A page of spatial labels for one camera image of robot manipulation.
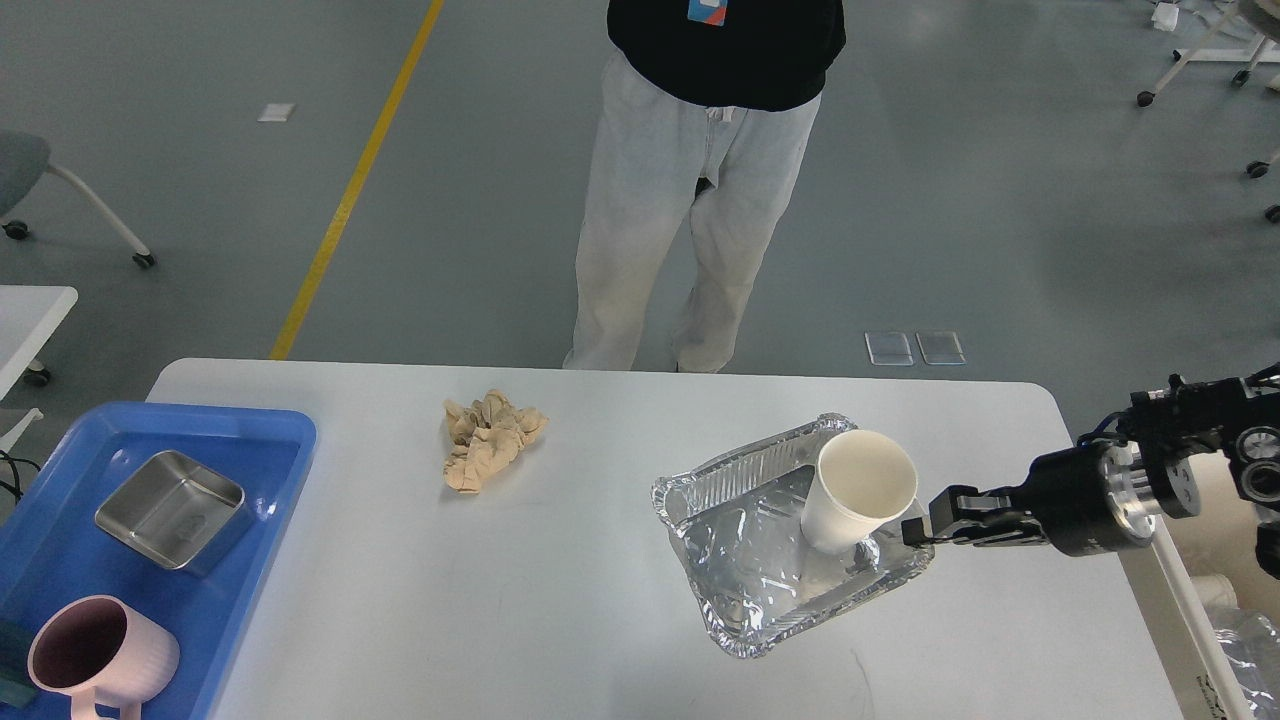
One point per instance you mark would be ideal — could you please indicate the teal sponge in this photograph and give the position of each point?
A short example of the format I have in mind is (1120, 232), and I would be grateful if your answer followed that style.
(16, 688)

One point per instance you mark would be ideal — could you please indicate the blue plastic tray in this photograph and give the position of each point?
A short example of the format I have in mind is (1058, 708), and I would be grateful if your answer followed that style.
(53, 553)

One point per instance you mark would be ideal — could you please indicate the right clear floor plate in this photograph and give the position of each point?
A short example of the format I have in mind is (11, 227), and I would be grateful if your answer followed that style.
(941, 348)

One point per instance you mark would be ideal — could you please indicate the left clear floor plate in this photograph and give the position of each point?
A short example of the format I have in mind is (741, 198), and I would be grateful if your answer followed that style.
(889, 349)

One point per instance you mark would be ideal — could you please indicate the white paper cup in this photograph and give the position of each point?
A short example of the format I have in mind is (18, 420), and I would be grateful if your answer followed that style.
(862, 481)

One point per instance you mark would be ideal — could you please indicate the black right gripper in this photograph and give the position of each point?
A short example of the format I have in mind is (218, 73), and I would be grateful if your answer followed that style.
(1085, 500)

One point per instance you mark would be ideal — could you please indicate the pink mug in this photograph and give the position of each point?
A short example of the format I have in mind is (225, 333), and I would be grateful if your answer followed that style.
(99, 652)

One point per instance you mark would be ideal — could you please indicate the blue lanyard badge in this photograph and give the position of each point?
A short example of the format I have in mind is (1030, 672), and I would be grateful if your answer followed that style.
(708, 12)

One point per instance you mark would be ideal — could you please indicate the beige plastic bin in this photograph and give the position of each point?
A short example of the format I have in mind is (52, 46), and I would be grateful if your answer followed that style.
(1191, 566)

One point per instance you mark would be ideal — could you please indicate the clear floor plate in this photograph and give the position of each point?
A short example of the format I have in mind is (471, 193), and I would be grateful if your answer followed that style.
(941, 348)
(889, 349)

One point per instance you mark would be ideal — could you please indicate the small stainless steel tray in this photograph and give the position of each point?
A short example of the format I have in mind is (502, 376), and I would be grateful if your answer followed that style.
(177, 512)

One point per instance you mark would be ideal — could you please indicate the aluminium foil container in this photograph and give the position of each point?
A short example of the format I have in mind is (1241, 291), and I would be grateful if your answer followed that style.
(734, 523)

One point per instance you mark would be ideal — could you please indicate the white side table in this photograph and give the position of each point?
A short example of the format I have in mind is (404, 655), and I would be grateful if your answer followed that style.
(29, 316)

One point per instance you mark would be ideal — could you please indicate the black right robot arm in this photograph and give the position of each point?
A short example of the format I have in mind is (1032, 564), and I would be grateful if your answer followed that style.
(1236, 417)

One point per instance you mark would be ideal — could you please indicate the black caster wheel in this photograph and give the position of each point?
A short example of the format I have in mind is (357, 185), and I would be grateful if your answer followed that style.
(1258, 169)

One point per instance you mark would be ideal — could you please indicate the person in black top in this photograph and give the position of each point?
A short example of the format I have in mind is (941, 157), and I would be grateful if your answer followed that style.
(702, 126)

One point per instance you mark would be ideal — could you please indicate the white wheeled furniture frame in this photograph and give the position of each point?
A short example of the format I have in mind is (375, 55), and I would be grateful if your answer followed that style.
(1262, 21)

